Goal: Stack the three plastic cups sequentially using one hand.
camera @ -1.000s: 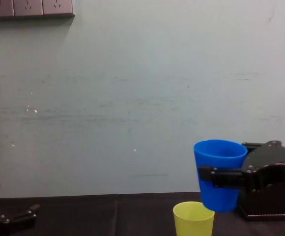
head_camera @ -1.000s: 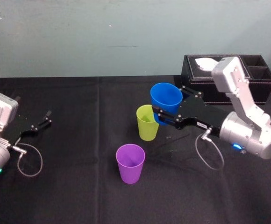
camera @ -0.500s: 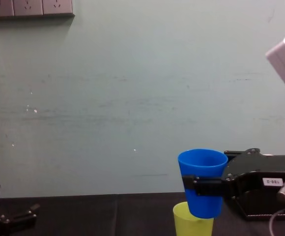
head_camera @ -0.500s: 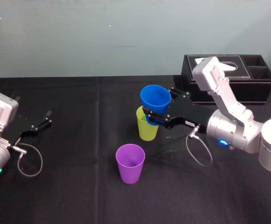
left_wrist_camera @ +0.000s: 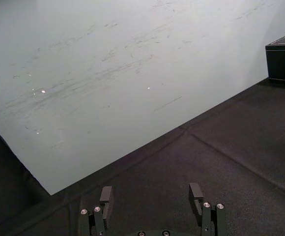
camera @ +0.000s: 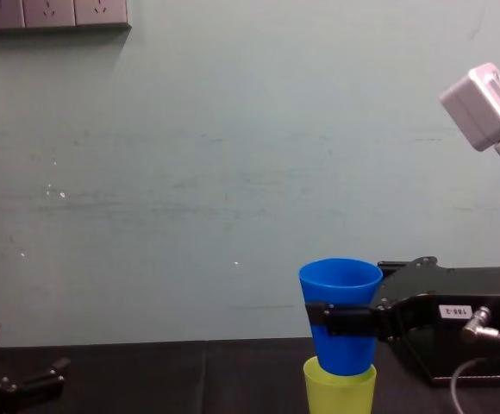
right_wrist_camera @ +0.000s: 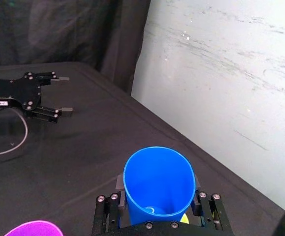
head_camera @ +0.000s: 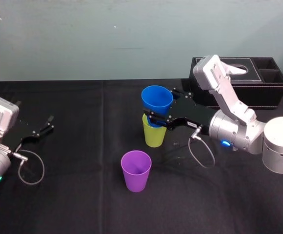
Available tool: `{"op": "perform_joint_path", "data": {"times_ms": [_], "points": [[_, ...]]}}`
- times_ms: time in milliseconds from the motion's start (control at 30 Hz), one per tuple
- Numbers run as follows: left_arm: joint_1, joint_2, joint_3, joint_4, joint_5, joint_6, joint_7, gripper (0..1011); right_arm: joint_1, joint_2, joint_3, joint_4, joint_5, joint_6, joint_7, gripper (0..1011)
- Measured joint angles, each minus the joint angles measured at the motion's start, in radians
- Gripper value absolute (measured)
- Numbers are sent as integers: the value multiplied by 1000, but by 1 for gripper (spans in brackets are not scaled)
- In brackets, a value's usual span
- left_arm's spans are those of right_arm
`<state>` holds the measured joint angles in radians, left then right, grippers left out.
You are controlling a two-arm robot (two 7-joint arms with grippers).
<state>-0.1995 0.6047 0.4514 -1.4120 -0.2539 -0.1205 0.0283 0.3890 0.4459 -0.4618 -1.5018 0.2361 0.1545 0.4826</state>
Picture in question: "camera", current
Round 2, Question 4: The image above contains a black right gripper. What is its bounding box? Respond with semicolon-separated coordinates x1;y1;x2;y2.
304;256;500;344

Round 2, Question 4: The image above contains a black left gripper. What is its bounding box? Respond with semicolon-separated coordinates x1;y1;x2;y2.
0;321;72;414

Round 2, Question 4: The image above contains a blue plastic cup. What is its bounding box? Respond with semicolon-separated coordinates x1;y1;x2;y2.
297;257;384;377

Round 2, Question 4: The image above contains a yellow-green plastic cup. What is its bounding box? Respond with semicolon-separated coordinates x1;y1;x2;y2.
303;356;378;414

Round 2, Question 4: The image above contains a black table cloth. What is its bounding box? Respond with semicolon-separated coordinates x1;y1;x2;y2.
0;336;500;414

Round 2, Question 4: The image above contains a thin grey gripper cable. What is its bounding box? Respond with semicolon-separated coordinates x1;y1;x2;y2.
449;304;500;414

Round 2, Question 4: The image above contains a grey wall socket panel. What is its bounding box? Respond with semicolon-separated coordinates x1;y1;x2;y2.
0;0;133;35

